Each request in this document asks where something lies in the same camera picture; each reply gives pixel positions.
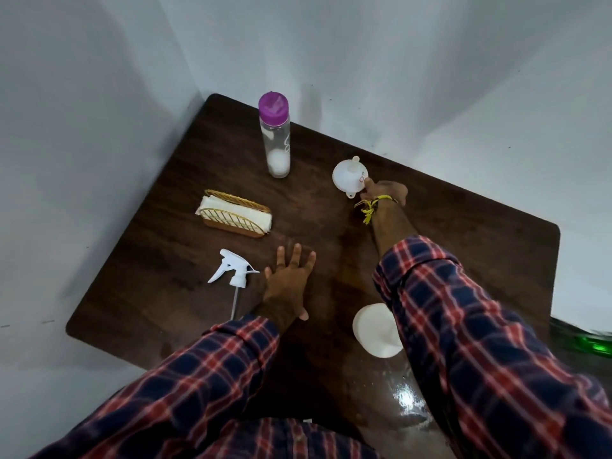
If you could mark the person's left forearm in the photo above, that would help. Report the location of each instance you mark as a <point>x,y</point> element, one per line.
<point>191,377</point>

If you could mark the clear jar with white lid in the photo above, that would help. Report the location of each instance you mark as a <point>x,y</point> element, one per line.
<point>377,332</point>

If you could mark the person's right hand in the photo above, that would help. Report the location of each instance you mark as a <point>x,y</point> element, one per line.
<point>389,191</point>

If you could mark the white spray nozzle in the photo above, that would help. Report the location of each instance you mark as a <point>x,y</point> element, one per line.
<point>234,270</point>

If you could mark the person's right thumb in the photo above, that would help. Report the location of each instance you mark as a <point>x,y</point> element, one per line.
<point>368,186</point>

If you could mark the white plastic funnel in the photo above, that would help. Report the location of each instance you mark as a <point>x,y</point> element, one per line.
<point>347,176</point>

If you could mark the person's left hand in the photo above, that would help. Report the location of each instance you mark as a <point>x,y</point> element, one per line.
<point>287,286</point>

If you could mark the white paper napkins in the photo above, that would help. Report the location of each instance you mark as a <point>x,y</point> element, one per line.
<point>239,212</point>

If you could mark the green object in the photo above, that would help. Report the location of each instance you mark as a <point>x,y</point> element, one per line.
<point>585,341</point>

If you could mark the person's left little finger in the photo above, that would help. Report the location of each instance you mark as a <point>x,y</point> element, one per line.
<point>268,273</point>

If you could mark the person's right forearm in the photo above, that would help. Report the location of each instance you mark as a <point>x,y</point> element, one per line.
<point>478,353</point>

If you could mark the person's left thumb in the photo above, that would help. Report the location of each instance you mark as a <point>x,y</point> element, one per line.
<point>303,314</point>

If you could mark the clear bottle with purple cap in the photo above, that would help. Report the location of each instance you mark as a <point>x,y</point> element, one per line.
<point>276,138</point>

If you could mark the wicker napkin basket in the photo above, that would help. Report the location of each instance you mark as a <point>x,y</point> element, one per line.
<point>232,227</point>

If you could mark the plaid shirt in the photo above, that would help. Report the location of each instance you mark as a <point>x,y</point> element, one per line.
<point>287,442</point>

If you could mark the person's left middle finger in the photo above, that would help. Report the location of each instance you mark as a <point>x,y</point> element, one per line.
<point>296,255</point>

